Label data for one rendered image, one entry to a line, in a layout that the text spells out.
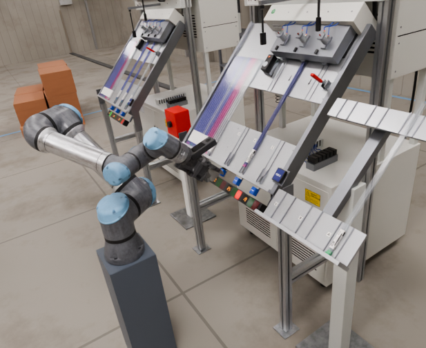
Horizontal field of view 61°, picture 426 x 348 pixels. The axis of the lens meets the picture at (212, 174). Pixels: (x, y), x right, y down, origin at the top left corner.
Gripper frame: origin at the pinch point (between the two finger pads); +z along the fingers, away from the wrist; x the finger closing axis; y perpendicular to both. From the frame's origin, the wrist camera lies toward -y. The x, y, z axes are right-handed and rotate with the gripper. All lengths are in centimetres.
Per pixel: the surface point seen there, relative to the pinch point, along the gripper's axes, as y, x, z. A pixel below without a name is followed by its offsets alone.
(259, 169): -8.3, 7.9, 9.9
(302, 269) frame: 18, 25, 45
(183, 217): 42, -86, 66
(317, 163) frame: -25.4, 6.1, 42.2
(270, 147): -18.0, 6.7, 9.8
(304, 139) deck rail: -25.5, 20.9, 8.4
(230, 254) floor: 40, -35, 69
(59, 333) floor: 108, -42, -1
